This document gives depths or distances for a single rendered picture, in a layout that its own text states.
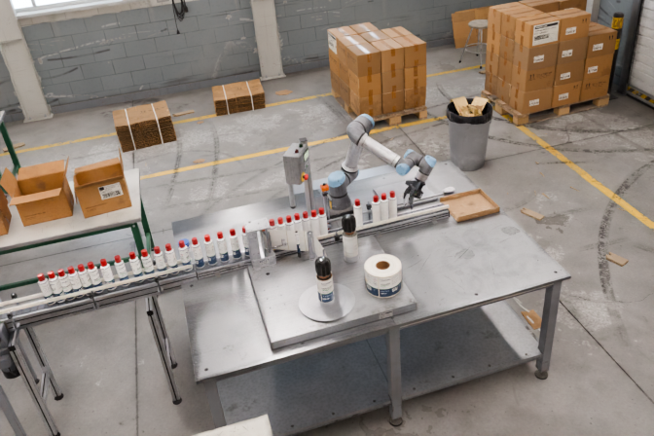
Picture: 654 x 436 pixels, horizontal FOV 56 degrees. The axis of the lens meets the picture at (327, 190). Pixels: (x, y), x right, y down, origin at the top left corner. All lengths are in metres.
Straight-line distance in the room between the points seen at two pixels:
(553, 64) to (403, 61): 1.59
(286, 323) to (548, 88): 4.75
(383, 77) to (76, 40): 4.07
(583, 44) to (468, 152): 1.90
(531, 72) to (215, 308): 4.61
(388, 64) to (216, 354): 4.48
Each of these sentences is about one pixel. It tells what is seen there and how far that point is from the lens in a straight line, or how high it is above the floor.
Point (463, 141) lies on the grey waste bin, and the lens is 6.13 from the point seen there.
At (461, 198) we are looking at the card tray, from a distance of 4.31.
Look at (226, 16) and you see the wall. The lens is 8.75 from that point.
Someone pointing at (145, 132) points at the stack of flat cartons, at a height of 0.18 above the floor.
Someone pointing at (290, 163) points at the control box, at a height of 1.43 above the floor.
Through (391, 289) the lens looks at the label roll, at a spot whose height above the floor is 0.93.
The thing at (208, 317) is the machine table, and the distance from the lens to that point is 3.53.
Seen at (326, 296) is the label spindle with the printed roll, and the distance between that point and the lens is 3.32.
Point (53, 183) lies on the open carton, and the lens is 5.08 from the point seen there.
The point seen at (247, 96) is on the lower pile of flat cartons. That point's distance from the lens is 7.93.
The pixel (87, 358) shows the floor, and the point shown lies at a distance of 4.83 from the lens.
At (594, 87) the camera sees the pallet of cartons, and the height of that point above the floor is 0.29.
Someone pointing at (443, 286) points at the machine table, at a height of 0.83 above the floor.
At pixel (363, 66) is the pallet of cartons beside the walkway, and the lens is 6.89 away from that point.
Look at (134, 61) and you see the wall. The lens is 8.85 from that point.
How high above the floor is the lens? 3.13
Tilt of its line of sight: 31 degrees down
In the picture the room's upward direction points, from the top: 5 degrees counter-clockwise
